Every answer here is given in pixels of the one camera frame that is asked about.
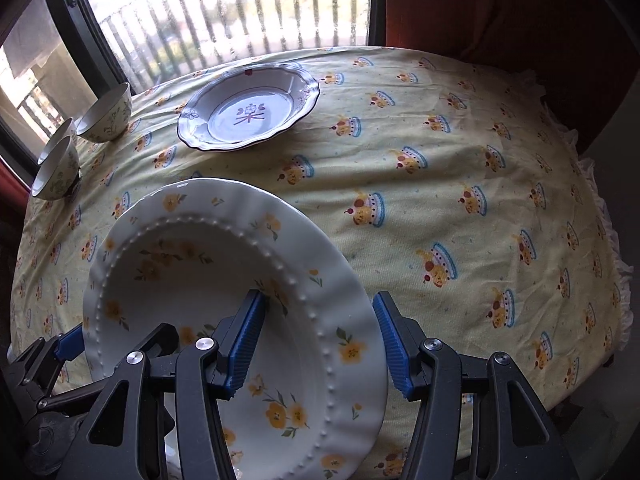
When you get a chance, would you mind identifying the floral ceramic bowl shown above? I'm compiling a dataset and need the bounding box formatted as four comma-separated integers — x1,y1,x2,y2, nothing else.
31,136,82,202
37,117,76,166
75,82,133,143

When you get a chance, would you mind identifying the dark window frame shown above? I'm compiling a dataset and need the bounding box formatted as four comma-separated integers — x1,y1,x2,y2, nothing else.
42,0,388,98

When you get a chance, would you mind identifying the yellow printed tablecloth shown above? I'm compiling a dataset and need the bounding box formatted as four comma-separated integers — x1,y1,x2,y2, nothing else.
10,47,632,480

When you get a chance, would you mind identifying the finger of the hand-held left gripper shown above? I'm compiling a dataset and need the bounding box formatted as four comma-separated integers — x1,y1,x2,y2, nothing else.
11,324,88,387

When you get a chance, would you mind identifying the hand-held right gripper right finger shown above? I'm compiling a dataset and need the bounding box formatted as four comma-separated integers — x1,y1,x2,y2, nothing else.
372,290,581,480

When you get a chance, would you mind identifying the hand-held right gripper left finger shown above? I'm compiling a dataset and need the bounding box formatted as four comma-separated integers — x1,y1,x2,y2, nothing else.
75,289,267,480

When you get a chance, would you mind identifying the white scalloped plate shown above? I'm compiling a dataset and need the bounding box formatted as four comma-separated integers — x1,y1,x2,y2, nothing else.
177,62,321,152

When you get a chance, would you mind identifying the red curtain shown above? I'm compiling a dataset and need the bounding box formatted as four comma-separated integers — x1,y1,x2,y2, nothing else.
385,0,640,153
0,157,32,198

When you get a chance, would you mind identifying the balcony railing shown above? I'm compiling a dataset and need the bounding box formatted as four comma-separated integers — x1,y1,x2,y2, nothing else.
97,0,371,86

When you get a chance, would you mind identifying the white plate with yellow flowers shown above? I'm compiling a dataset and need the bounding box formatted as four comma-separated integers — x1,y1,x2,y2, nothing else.
82,177,390,480

